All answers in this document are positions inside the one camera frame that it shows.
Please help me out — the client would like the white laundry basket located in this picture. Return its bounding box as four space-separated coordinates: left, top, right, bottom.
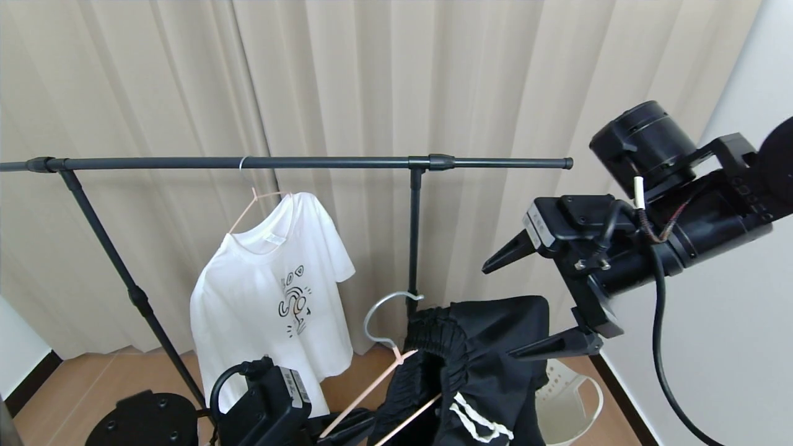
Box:
535 358 605 446

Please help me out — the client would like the white printed t-shirt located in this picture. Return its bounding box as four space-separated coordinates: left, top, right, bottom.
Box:
189 191 357 419

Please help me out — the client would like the pink clothes hanger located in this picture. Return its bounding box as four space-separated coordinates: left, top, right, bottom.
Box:
227 157 292 235
317 291 444 446

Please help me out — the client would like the black clothes rack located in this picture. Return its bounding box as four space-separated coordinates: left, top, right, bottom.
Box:
0 154 574 428

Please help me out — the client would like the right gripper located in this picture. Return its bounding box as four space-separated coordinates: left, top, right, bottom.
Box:
481 228 688 362

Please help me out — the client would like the beige curtain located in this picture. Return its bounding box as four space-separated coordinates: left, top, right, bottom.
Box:
0 0 763 360

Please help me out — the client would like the black garment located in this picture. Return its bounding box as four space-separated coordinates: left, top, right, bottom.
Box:
368 295 553 446

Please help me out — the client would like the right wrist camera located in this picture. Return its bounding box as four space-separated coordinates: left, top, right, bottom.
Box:
522 194 640 274

